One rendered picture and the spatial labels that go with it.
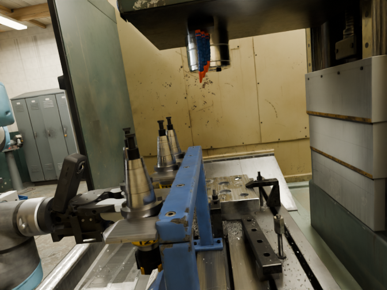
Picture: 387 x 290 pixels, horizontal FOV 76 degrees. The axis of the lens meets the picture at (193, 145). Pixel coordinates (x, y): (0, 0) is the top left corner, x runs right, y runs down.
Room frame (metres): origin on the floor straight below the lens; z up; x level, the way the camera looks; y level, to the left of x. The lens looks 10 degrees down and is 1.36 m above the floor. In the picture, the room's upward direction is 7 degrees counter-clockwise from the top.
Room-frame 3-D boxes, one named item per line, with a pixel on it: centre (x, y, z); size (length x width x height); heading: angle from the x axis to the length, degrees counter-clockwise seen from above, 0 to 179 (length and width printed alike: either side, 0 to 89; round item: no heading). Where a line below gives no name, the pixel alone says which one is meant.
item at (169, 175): (0.51, 0.07, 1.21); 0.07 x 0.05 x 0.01; 85
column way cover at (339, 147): (0.91, -0.54, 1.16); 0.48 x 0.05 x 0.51; 175
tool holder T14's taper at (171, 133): (0.68, 0.06, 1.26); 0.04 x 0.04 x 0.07
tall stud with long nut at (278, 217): (0.62, -0.20, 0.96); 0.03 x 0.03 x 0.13
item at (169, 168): (0.57, 0.07, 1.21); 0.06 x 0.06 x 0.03
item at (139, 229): (0.29, 0.09, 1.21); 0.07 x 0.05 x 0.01; 85
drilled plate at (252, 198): (0.99, -0.11, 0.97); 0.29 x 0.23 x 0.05; 175
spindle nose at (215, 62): (0.95, -0.10, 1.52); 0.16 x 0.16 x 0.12
